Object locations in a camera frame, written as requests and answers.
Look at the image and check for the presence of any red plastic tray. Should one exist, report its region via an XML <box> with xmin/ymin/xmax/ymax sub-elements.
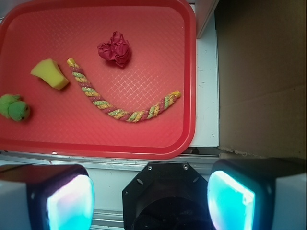
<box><xmin>0</xmin><ymin>0</ymin><xmax>196</xmax><ymax>160</ymax></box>

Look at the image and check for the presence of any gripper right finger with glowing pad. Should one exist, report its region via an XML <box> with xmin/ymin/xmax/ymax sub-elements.
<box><xmin>207</xmin><ymin>158</ymin><xmax>307</xmax><ymax>230</ymax></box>

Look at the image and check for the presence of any black octagonal mount plate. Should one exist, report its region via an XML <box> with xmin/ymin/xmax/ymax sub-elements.
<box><xmin>122</xmin><ymin>162</ymin><xmax>213</xmax><ymax>230</ymax></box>

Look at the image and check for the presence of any crumpled red paper ball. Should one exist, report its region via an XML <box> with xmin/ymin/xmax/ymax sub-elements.
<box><xmin>97</xmin><ymin>31</ymin><xmax>132</xmax><ymax>68</ymax></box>

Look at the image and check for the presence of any brown cardboard box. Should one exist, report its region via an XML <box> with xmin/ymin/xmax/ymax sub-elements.
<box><xmin>215</xmin><ymin>0</ymin><xmax>307</xmax><ymax>158</ymax></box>

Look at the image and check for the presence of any yellow sponge piece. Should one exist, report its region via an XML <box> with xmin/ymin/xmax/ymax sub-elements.
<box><xmin>30</xmin><ymin>58</ymin><xmax>70</xmax><ymax>90</ymax></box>

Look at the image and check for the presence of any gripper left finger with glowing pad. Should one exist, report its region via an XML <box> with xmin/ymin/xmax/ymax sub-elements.
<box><xmin>0</xmin><ymin>164</ymin><xmax>94</xmax><ymax>230</ymax></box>

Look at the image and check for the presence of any green plush animal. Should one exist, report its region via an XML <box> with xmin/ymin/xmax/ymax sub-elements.
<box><xmin>0</xmin><ymin>94</ymin><xmax>31</xmax><ymax>122</ymax></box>

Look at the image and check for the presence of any multicoloured twisted rope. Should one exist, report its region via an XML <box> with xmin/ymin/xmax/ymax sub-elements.
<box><xmin>67</xmin><ymin>58</ymin><xmax>182</xmax><ymax>123</ymax></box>

